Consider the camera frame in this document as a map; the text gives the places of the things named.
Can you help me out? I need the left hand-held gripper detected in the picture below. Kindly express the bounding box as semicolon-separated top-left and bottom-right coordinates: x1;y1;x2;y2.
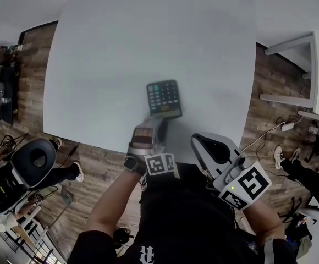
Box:
125;115;181;179

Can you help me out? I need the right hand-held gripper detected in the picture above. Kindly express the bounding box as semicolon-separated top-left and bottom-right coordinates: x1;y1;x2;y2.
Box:
190;131;273;212

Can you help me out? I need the black calculator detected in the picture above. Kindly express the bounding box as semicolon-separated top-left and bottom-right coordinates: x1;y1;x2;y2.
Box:
146;79;183;119

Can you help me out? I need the person's left forearm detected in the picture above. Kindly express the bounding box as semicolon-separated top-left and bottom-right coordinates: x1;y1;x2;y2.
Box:
86;162;147;248

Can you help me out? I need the person's right forearm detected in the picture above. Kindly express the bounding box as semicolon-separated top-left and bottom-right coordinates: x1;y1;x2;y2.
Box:
243;199;285;248

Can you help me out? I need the person's left hand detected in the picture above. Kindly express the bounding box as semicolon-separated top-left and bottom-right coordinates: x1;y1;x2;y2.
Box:
133;126;153;149

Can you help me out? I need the black wrist watch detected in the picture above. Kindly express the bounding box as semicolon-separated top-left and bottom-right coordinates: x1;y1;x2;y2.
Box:
124;153;147;175

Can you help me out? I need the person's black printed t-shirt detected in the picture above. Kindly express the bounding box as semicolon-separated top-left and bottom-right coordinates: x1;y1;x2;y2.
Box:
74;162;298;264

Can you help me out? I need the metal floor socket plate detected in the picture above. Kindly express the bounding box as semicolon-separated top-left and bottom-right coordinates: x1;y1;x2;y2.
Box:
60;186;74;205

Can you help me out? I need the grey office chair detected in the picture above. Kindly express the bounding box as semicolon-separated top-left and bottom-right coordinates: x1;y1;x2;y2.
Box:
279;195;319;232

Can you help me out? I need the white side table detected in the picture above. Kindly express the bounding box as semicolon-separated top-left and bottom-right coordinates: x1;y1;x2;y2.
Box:
259;31;319;124

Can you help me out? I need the white metal rack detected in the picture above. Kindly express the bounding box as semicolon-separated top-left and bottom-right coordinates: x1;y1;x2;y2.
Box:
4;205;54;261

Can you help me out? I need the white cable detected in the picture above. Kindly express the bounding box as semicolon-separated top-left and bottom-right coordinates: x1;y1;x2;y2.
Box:
239;115;305;152

